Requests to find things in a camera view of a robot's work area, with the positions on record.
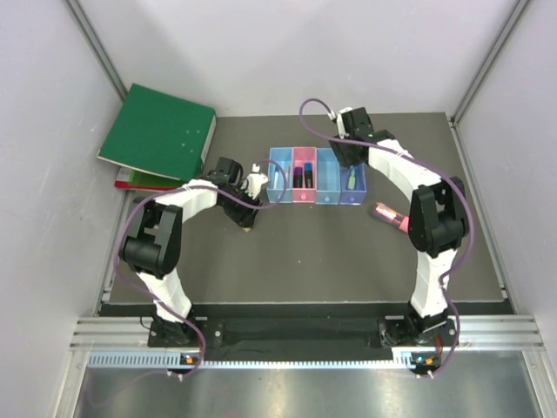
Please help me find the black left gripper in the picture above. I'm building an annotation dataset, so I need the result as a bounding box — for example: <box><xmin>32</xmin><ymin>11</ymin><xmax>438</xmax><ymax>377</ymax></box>
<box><xmin>220</xmin><ymin>182</ymin><xmax>263</xmax><ymax>228</ymax></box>

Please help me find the red and green folder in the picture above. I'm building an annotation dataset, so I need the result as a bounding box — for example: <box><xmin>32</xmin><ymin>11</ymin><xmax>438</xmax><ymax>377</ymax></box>
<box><xmin>114</xmin><ymin>167</ymin><xmax>185</xmax><ymax>192</ymax></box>

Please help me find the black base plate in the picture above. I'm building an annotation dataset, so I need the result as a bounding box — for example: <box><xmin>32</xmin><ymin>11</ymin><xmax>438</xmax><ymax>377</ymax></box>
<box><xmin>146</xmin><ymin>316</ymin><xmax>460</xmax><ymax>349</ymax></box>

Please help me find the aluminium frame post right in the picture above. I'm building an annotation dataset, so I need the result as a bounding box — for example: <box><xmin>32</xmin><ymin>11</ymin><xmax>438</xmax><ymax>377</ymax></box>
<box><xmin>449</xmin><ymin>0</ymin><xmax>532</xmax><ymax>129</ymax></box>

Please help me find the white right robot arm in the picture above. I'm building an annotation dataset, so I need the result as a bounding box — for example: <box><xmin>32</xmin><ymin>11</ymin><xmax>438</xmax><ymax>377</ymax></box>
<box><xmin>329</xmin><ymin>107</ymin><xmax>469</xmax><ymax>345</ymax></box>

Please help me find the green ring binder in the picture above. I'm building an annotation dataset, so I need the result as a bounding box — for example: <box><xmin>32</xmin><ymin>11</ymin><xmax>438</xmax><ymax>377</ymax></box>
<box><xmin>97</xmin><ymin>84</ymin><xmax>217</xmax><ymax>182</ymax></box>

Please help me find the black marker purple cap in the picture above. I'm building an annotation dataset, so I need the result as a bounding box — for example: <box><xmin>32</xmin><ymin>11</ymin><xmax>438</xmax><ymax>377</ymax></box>
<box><xmin>292</xmin><ymin>166</ymin><xmax>304</xmax><ymax>189</ymax></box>

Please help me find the colourful tube pink cap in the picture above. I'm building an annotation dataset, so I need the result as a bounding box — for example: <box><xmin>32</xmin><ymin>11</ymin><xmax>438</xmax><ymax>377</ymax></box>
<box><xmin>373</xmin><ymin>202</ymin><xmax>409</xmax><ymax>233</ymax></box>

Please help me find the light blue drawer box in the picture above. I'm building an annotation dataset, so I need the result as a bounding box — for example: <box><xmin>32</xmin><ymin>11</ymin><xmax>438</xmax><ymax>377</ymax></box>
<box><xmin>316</xmin><ymin>148</ymin><xmax>341</xmax><ymax>205</ymax></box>
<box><xmin>266</xmin><ymin>147</ymin><xmax>293</xmax><ymax>204</ymax></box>

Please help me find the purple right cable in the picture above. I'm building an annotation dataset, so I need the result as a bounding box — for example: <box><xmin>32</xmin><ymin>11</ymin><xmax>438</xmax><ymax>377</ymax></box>
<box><xmin>299</xmin><ymin>98</ymin><xmax>475</xmax><ymax>379</ymax></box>

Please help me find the aluminium frame post left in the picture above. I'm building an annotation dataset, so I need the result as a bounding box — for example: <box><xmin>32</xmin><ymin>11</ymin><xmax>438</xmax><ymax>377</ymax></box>
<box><xmin>62</xmin><ymin>0</ymin><xmax>128</xmax><ymax>101</ymax></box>

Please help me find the purple drawer box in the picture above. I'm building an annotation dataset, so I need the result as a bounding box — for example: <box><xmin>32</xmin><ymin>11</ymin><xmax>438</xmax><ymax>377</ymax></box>
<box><xmin>339</xmin><ymin>164</ymin><xmax>367</xmax><ymax>206</ymax></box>

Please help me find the aluminium front rail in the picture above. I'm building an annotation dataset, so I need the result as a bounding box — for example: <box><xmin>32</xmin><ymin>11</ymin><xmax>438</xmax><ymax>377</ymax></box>
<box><xmin>70</xmin><ymin>315</ymin><xmax>543</xmax><ymax>356</ymax></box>

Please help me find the white slotted cable duct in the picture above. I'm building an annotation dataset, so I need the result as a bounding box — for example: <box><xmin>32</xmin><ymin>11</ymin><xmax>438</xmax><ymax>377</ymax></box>
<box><xmin>86</xmin><ymin>347</ymin><xmax>435</xmax><ymax>371</ymax></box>

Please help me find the aluminium frame post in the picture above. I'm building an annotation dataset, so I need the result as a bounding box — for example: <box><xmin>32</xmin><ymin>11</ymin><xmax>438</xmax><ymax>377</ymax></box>
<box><xmin>62</xmin><ymin>0</ymin><xmax>128</xmax><ymax>101</ymax></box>
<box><xmin>449</xmin><ymin>0</ymin><xmax>532</xmax><ymax>129</ymax></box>

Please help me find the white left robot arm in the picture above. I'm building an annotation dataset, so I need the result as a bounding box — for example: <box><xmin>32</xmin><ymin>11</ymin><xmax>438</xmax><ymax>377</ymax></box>
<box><xmin>118</xmin><ymin>158</ymin><xmax>269</xmax><ymax>346</ymax></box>

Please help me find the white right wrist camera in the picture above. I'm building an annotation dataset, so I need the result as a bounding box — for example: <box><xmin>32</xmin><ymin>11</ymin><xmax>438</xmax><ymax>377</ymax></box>
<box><xmin>328</xmin><ymin>107</ymin><xmax>352</xmax><ymax>138</ymax></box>

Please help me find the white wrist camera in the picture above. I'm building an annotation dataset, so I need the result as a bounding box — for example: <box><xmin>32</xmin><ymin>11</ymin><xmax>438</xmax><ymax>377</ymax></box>
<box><xmin>328</xmin><ymin>107</ymin><xmax>352</xmax><ymax>138</ymax></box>
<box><xmin>240</xmin><ymin>164</ymin><xmax>269</xmax><ymax>200</ymax></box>

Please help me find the pink drawer box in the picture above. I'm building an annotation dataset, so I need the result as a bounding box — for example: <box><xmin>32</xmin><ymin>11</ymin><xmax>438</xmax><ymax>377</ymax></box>
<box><xmin>292</xmin><ymin>147</ymin><xmax>317</xmax><ymax>203</ymax></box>

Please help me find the black highlighter blue cap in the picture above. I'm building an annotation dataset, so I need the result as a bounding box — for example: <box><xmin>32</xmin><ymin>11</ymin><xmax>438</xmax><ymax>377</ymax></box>
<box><xmin>304</xmin><ymin>161</ymin><xmax>314</xmax><ymax>189</ymax></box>

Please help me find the white marker blue cap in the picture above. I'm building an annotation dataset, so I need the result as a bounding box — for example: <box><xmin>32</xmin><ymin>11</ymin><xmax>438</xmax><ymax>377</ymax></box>
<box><xmin>272</xmin><ymin>165</ymin><xmax>291</xmax><ymax>189</ymax></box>

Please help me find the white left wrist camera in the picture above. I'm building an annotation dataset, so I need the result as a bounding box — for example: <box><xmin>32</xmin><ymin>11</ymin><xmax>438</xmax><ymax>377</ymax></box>
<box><xmin>240</xmin><ymin>164</ymin><xmax>269</xmax><ymax>200</ymax></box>

